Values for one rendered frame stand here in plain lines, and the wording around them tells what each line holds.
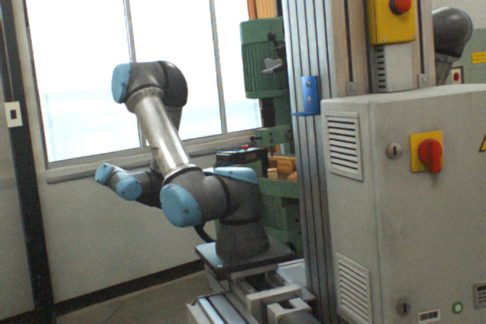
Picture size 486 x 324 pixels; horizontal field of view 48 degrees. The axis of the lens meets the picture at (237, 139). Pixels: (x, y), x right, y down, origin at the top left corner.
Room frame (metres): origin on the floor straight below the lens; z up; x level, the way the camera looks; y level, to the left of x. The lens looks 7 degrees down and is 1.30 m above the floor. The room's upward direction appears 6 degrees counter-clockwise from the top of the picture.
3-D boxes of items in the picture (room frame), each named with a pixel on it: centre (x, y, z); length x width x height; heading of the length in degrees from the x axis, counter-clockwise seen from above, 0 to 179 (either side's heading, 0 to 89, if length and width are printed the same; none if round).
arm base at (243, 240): (1.46, 0.01, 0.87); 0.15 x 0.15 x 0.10
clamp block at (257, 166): (2.09, 0.01, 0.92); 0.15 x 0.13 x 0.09; 40
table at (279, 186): (2.15, -0.05, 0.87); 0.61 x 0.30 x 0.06; 40
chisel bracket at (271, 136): (2.23, -0.15, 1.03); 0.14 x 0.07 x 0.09; 130
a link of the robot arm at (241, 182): (1.46, 0.02, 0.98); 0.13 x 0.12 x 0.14; 124
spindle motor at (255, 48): (2.22, -0.14, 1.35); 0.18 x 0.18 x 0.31
